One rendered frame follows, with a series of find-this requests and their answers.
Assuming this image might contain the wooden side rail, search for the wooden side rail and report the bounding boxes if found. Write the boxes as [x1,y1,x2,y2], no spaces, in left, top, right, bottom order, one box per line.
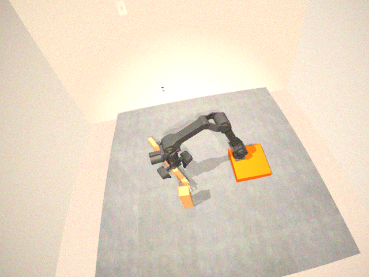
[148,137,191,191]

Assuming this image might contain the wooden post with slot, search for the wooden post with slot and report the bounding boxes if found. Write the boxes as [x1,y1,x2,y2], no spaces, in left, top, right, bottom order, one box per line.
[178,185,193,209]

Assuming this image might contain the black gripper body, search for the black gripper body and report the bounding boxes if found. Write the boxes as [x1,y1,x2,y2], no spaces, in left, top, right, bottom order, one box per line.
[157,151,193,179]

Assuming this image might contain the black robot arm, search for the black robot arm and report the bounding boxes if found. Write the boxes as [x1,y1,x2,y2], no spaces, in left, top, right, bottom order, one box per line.
[149,112,248,164]

